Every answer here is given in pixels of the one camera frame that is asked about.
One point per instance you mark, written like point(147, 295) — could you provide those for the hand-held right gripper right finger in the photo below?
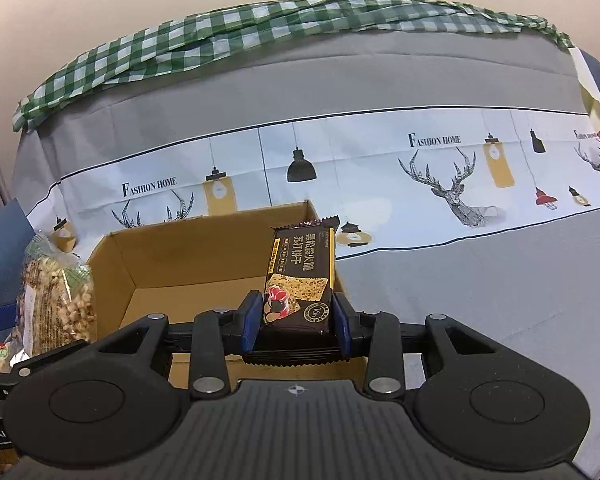
point(341, 323)

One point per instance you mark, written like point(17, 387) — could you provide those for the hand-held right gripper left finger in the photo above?
point(252, 321)

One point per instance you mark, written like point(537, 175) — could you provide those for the black cracker packet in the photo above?
point(300, 280)

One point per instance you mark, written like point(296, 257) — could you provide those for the clear bag of peanut snacks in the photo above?
point(55, 295)

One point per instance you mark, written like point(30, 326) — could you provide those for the brown cardboard box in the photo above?
point(180, 255)

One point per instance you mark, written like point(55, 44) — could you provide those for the clear snack packet green label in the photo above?
point(2, 356)

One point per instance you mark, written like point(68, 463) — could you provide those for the blue zippered cushion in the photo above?
point(5, 250)

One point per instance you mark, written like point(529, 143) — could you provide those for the grey printed bed sheet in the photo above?
point(430, 285)

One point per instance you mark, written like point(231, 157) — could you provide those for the green checked cloth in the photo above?
point(240, 35)

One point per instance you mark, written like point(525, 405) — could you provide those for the dark blue pillow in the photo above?
point(596, 77)

